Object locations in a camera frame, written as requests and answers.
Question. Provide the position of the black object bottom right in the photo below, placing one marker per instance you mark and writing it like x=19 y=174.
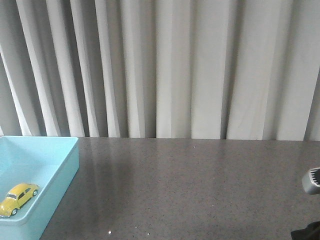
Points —
x=311 y=232

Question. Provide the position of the grey pleated curtain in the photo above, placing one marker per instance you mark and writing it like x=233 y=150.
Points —
x=200 y=69

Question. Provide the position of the light blue tin box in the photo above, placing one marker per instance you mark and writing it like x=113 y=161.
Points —
x=51 y=163

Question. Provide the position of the yellow toy beetle car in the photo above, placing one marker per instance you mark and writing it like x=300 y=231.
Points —
x=16 y=198

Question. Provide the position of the grey metal device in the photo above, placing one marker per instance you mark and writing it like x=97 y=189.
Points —
x=311 y=181

